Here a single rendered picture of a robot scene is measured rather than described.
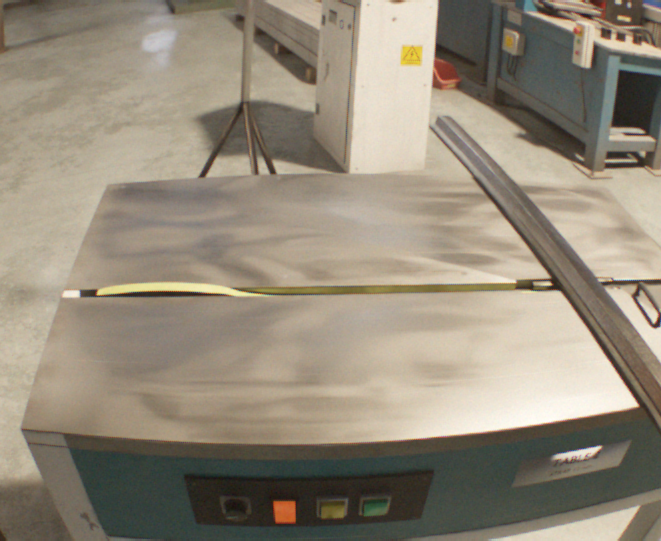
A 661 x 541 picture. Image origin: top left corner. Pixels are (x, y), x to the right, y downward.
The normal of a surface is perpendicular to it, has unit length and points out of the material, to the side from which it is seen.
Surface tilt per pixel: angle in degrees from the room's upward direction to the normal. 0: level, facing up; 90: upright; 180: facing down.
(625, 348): 75
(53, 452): 90
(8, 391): 0
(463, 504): 90
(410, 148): 90
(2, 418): 0
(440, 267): 0
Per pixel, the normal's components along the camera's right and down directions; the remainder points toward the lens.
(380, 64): 0.35, 0.53
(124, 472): 0.12, 0.55
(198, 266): 0.06, -0.84
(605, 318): -0.93, -0.14
